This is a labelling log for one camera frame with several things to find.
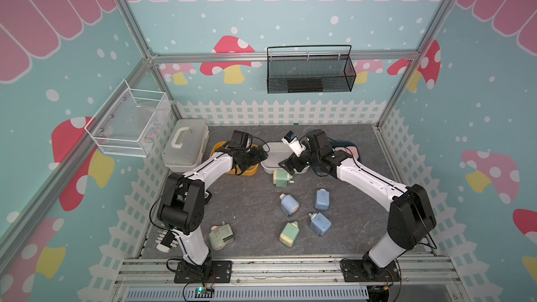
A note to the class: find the blue sharpener upper right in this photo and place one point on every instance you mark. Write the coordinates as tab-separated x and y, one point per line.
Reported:
322	200

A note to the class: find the dark teal storage tub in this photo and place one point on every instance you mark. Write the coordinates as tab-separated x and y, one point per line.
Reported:
335	144

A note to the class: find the blue sharpener lower right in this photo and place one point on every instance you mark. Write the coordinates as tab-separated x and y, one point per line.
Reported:
319	224

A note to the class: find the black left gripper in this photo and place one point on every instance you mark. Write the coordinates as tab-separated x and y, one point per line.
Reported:
256	159

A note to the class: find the yellow plastic storage tub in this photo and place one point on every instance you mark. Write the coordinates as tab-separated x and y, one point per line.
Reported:
250	172

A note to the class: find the white plastic storage tub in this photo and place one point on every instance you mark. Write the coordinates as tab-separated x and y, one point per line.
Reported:
277	152

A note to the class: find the white lidded plastic case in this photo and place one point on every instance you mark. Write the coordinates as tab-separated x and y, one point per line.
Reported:
186	148

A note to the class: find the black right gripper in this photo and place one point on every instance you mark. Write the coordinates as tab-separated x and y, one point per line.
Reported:
294	159

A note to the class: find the black wire mesh basket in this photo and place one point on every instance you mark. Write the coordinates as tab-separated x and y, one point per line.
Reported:
309	69

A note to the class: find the pale green round sharpener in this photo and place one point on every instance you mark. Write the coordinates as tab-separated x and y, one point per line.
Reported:
221	236

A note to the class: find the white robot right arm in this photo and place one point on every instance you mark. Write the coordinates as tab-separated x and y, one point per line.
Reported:
410	214

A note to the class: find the pink sharpener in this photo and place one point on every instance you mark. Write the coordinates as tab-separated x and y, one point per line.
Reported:
352	150

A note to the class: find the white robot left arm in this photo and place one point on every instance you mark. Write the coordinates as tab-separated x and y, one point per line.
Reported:
182	205

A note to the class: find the white wire wall basket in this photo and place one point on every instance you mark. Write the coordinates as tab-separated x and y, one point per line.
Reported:
130	121

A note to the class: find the blue sharpener centre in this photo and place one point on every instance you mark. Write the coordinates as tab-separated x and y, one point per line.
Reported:
289	205

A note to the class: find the green circuit board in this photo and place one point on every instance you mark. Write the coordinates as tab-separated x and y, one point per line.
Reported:
204	293

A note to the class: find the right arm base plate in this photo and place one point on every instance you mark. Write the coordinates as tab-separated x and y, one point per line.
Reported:
358	270

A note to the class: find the blue sharpener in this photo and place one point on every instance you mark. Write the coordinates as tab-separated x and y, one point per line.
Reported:
322	200
319	224
289	205

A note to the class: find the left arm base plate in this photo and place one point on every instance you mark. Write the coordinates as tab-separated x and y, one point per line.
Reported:
210	271

